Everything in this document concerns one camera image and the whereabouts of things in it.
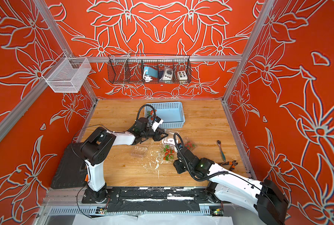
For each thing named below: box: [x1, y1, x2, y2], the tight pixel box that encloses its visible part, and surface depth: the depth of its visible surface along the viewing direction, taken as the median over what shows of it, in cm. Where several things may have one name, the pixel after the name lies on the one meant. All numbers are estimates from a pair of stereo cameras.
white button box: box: [177, 70, 189, 81], surface depth 96 cm
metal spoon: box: [216, 139, 227, 163], surface depth 92 cm
